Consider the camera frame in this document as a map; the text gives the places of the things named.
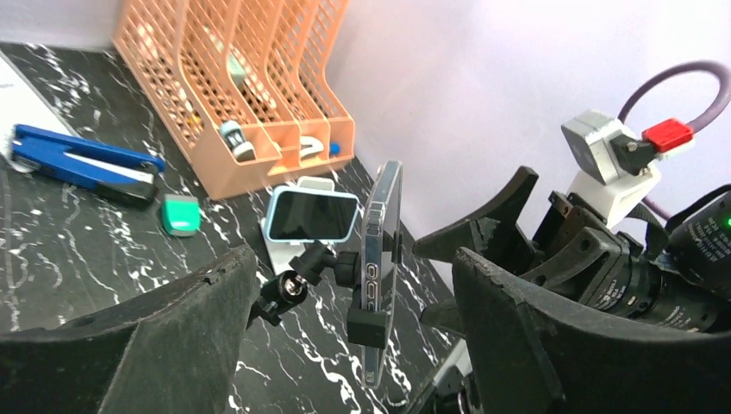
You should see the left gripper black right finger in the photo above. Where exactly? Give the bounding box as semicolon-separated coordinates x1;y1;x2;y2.
453;248;730;413

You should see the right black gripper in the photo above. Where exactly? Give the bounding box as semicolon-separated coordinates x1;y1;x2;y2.
412;166;646;311

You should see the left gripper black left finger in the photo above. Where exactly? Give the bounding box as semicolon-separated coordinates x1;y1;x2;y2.
1;245;259;413

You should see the clear-case phone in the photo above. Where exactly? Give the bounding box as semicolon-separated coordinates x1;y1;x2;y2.
360;160;403;389

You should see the black phone stand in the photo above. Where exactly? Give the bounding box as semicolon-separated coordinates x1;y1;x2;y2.
248;231;403;349

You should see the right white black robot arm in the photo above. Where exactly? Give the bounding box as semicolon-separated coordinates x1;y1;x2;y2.
413;166;730;332

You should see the light blue phone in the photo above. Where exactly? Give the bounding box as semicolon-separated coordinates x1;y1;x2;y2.
269;191;359;242

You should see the teal white eraser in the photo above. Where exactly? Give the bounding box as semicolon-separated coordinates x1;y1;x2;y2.
160;194;201;237

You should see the blue black stapler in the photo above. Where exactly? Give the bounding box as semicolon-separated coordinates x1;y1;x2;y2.
10;124;166;209

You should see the white tape dispenser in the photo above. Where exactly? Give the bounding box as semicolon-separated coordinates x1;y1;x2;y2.
299;135;325;160

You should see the orange file organizer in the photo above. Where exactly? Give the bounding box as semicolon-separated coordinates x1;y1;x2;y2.
112;0;355;199

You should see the white paper sheet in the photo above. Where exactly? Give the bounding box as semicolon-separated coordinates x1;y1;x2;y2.
1;53;75;173

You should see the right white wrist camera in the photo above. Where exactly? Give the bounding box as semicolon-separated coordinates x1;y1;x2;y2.
561;110;694;229

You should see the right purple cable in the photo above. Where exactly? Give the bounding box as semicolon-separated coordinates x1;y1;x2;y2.
617;60;731;221

